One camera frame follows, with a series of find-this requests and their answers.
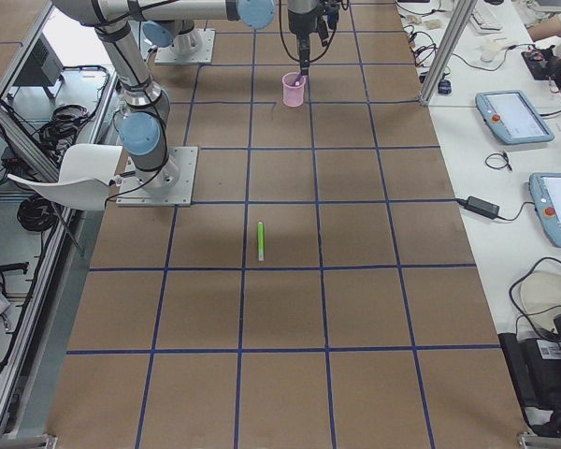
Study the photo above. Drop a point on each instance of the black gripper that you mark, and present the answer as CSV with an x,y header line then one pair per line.
x,y
301,26

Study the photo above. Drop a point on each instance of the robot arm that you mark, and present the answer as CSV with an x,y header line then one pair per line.
x,y
110,20
142,131

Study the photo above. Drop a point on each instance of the pink mesh cup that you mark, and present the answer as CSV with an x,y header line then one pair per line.
x,y
292,96

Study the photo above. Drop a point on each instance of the green highlighter pen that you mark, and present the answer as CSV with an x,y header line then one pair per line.
x,y
261,241

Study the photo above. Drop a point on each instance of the upper teach pendant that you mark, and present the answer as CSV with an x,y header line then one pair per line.
x,y
512,118

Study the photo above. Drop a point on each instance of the teach pendant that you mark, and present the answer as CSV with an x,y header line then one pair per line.
x,y
512,118
545,189

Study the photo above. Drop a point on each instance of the white chair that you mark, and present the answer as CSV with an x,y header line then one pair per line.
x,y
84,177

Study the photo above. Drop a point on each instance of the black power brick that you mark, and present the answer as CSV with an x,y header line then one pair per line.
x,y
482,207

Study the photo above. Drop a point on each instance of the lower teach pendant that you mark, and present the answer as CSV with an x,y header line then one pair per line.
x,y
545,189

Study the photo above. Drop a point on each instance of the black device box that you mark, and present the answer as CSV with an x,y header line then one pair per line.
x,y
535,369

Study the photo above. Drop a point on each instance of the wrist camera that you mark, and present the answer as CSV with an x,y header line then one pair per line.
x,y
327,15

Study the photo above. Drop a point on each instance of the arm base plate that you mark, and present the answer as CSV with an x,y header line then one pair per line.
x,y
173,185
191,48

